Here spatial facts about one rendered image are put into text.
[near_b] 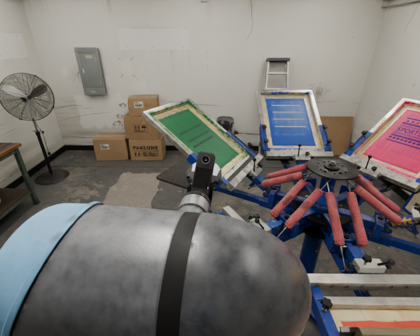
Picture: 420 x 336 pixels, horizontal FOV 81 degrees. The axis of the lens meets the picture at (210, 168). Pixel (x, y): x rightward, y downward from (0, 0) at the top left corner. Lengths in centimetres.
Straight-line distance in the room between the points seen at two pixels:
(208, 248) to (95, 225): 8
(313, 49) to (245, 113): 156
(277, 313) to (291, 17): 476
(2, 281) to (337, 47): 509
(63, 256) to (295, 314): 16
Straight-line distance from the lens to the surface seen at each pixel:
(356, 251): 156
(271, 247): 19
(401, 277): 153
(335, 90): 524
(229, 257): 16
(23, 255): 21
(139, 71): 487
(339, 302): 136
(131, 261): 17
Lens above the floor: 202
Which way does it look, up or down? 27 degrees down
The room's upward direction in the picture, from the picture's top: straight up
